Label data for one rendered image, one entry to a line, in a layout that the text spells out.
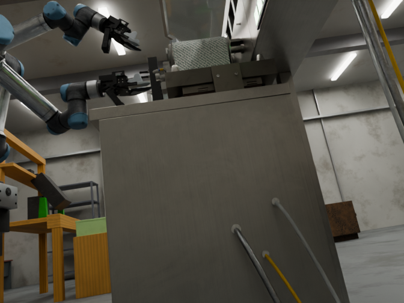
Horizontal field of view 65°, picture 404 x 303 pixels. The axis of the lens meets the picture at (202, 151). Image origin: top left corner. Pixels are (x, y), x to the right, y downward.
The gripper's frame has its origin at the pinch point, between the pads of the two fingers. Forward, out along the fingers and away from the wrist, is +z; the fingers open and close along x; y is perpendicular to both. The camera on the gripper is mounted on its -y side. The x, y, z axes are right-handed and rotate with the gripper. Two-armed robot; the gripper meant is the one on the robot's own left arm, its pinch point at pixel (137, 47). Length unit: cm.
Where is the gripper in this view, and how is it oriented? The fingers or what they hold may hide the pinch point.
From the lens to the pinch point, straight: 156.3
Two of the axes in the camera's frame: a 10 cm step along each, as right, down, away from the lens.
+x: -0.2, 2.7, 9.6
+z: 8.6, 5.0, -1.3
